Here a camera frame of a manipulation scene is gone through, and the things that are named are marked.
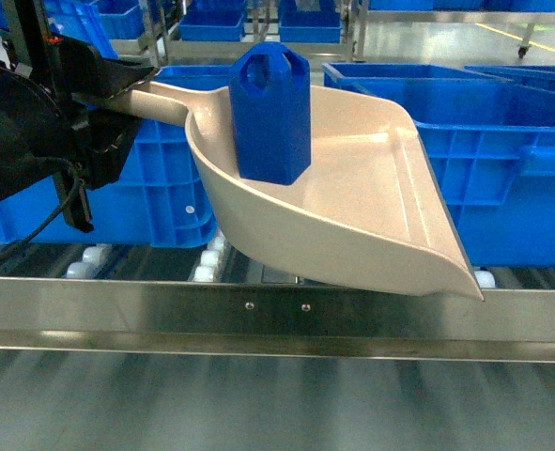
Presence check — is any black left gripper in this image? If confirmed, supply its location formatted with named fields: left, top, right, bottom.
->
left=46, top=37, right=158, bottom=190

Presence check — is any steel roller shelf rack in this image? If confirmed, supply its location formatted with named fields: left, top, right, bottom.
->
left=0, top=0, right=555, bottom=364

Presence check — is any beige plastic dustpan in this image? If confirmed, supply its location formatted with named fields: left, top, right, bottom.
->
left=90, top=82, right=483, bottom=300

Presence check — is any blue bin behind left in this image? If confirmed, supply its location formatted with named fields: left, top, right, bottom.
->
left=155, top=65, right=230, bottom=90

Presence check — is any blue bin front right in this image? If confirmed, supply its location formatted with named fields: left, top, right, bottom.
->
left=350, top=79, right=555, bottom=268

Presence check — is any black cable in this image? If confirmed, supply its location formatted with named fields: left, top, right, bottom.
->
left=0, top=157, right=84, bottom=272

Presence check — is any blue bin front left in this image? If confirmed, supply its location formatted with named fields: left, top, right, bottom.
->
left=0, top=120, right=217, bottom=248

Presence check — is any tilted blue bin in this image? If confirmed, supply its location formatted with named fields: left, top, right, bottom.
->
left=43, top=0, right=118, bottom=59

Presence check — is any blue plastic jug part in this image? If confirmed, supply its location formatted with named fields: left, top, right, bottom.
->
left=228, top=42, right=311, bottom=185

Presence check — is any blue bin behind right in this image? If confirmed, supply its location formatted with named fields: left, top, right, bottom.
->
left=323, top=62, right=508, bottom=88

